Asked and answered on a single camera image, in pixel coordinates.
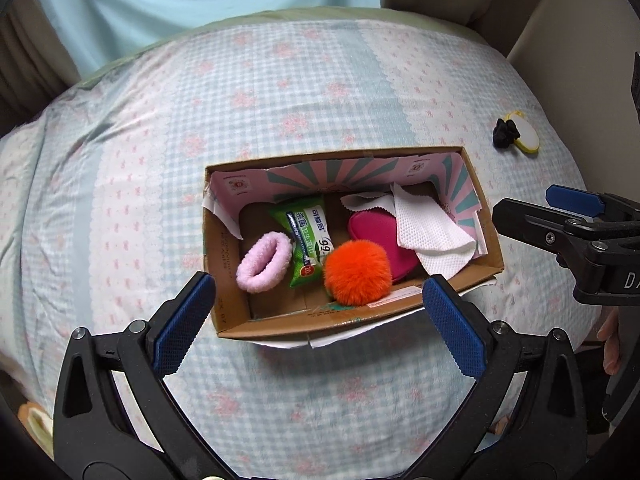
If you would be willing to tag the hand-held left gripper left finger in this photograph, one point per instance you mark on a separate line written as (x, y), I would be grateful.
(182, 325)

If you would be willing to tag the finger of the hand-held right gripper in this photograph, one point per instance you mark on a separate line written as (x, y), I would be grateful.
(535, 225)
(575, 200)

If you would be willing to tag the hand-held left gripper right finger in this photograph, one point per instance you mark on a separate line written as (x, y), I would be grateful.
(455, 330)

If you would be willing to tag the cardboard box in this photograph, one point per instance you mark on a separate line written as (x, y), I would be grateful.
(227, 270)

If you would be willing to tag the pink fluffy scrunchie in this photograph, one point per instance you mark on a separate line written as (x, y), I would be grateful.
(250, 272)

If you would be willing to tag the white paper towel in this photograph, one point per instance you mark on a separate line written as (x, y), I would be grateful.
(425, 230)

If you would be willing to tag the orange fluffy pompom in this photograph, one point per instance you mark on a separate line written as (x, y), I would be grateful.
(357, 275)

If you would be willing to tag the green wet wipes packet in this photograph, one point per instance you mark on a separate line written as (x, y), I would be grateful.
(305, 240)

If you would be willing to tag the person's right hand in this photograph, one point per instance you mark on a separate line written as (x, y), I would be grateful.
(610, 345)

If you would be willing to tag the black scrunchie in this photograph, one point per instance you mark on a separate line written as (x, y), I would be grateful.
(504, 132)

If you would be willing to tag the beige plush slipper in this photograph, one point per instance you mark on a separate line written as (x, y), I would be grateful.
(37, 425)

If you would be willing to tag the checked floral bed sheet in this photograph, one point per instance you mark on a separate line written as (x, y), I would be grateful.
(150, 135)

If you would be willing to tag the light blue hanging cloth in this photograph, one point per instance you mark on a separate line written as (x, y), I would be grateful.
(200, 5)

